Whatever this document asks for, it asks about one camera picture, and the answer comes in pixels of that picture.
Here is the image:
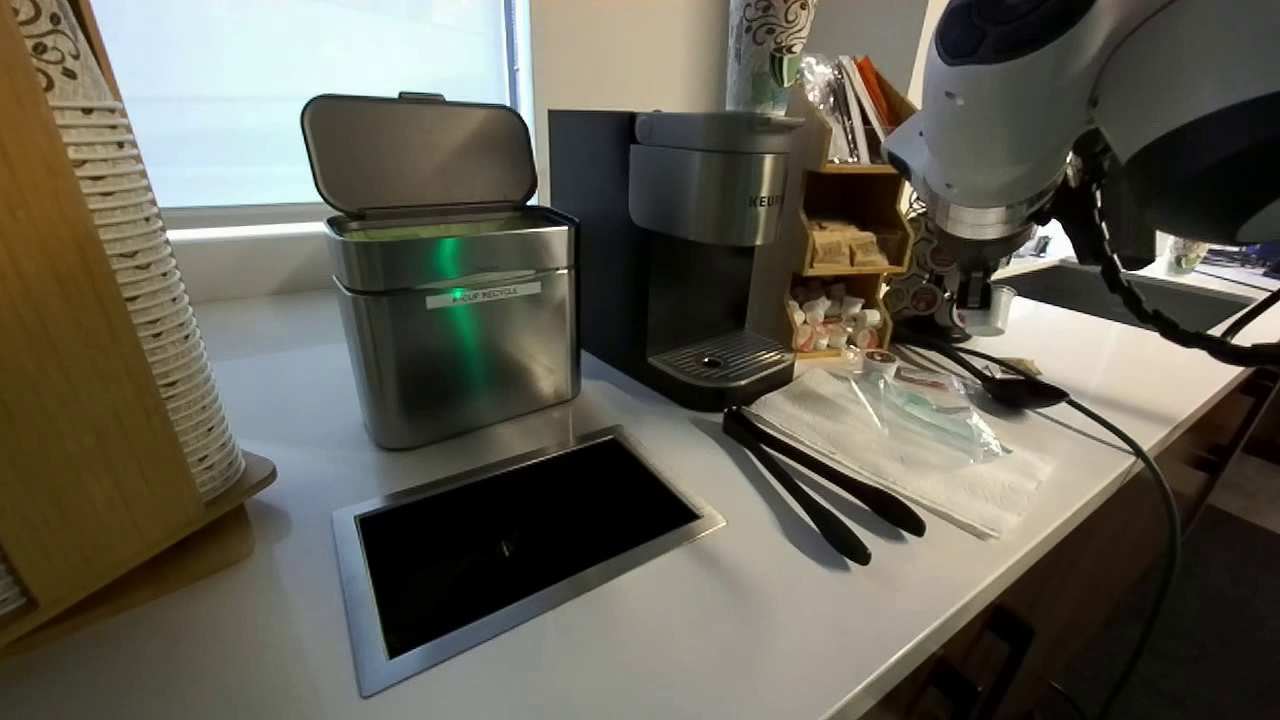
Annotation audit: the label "wooden condiment organizer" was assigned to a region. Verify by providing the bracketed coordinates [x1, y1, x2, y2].
[785, 54, 936, 370]

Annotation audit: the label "paper packets in organizer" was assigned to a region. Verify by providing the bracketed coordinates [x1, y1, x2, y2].
[795, 51, 924, 172]

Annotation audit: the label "patterned paper cup stack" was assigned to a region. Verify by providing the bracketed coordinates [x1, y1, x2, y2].
[13, 0, 251, 507]

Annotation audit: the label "wooden cup dispenser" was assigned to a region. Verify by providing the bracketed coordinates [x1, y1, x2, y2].
[0, 0, 282, 653]

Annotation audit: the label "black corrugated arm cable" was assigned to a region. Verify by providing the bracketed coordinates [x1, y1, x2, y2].
[1062, 127, 1280, 370]

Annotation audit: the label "black grey coffee machine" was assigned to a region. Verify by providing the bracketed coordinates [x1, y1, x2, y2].
[543, 107, 834, 411]

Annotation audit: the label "stainless steel lidded bin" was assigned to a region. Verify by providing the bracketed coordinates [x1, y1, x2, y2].
[298, 88, 586, 454]

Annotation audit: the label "brown sugar packets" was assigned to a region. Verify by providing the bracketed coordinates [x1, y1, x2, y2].
[795, 215, 892, 277]

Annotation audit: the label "brown wooden cabinet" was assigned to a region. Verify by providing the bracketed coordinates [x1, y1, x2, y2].
[863, 355, 1280, 720]

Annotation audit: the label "dark power cable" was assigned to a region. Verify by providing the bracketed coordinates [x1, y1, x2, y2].
[931, 338, 1187, 720]

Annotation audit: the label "steel framed counter chute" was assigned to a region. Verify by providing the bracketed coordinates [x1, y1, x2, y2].
[329, 424, 727, 700]

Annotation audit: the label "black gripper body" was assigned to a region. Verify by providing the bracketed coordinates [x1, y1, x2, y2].
[924, 232, 1022, 292]

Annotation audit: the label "dark counter sink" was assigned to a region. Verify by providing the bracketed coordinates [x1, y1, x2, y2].
[996, 261, 1262, 338]

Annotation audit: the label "floral patterned bag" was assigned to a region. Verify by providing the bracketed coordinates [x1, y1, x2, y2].
[723, 0, 822, 116]

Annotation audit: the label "black plastic tongs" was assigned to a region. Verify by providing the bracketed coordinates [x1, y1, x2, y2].
[720, 405, 931, 569]

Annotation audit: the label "bright window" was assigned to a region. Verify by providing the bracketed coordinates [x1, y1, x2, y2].
[88, 0, 526, 222]

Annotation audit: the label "clear zip bag teal strip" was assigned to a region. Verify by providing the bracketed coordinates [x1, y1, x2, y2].
[838, 355, 1015, 463]

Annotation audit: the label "small creamer cups pile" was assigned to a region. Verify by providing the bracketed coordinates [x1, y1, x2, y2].
[787, 292, 892, 360]

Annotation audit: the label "clear plastic sleeve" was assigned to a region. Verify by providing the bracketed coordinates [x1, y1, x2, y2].
[745, 370, 1055, 542]

